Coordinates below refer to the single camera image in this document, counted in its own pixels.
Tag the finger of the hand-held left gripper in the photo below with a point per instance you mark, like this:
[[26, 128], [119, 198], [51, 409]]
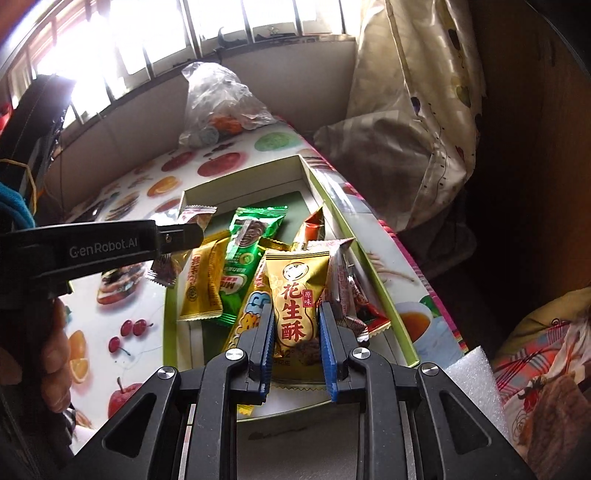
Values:
[[178, 237]]

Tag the white foam sheet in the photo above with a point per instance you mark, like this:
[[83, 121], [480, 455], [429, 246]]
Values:
[[480, 387]]

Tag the person's left hand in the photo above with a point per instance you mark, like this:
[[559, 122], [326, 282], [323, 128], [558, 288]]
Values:
[[56, 350]]

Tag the pink white candy packet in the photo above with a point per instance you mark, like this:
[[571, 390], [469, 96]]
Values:
[[198, 213]]

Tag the dark brown candy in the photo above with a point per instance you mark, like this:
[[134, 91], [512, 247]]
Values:
[[166, 270]]

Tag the long yellow snack bar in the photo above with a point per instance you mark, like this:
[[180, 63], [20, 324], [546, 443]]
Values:
[[249, 314]]

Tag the small yellow snack packet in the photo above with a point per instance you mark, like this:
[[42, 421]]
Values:
[[205, 286]]

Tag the cream patterned curtain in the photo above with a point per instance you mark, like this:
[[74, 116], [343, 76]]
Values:
[[415, 69]]

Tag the brown wooden cabinet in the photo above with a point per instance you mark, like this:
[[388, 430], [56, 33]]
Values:
[[531, 138]]

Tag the gold peanut crisp packet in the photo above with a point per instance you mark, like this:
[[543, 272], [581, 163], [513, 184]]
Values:
[[295, 295]]

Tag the metal window grille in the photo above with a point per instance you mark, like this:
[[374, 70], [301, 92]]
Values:
[[184, 27]]

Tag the colourful printed blanket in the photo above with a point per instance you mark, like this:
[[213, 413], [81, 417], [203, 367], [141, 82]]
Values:
[[549, 369]]

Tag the orange brown snack packet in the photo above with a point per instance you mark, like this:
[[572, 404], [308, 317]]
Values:
[[309, 230]]

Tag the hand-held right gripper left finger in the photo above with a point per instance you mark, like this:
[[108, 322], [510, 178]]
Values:
[[267, 350]]

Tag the clear plastic bag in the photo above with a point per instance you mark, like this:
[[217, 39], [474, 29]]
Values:
[[221, 101]]

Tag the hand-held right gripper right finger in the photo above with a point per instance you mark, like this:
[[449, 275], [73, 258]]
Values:
[[325, 350]]

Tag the white red printed packet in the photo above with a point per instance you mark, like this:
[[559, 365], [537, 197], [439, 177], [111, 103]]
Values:
[[341, 277]]

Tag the green cookie packet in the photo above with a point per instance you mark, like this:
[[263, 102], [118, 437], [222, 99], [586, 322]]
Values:
[[244, 258]]

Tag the blue cloth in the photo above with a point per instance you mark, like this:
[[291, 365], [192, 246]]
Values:
[[16, 207]]

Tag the green cardboard box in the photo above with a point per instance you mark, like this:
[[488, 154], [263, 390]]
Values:
[[198, 337]]

